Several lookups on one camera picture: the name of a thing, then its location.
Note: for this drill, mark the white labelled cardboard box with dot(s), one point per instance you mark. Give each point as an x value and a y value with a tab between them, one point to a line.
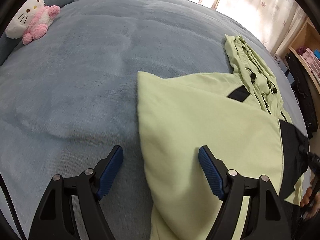
279	60

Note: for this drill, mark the blue-grey plush bed blanket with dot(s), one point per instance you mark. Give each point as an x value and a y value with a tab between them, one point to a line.
69	97

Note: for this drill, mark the pink storage boxes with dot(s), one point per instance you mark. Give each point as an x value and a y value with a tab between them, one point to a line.
309	58

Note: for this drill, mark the pink white cat plush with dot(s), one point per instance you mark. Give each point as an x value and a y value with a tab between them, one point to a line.
32	21

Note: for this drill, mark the wooden shelf unit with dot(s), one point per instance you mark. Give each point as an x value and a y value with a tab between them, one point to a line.
308	37

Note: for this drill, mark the floral sheer curtain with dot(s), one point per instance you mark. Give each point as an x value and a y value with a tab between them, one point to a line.
273	22

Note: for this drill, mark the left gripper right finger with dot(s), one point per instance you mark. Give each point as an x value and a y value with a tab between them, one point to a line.
265	218

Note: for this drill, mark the right hand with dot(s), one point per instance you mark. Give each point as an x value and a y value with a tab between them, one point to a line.
306	200

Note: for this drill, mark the green and black jacket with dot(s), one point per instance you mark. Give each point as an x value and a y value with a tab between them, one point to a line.
239	116

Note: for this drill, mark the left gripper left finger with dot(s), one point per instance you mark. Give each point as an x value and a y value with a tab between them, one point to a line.
54	217

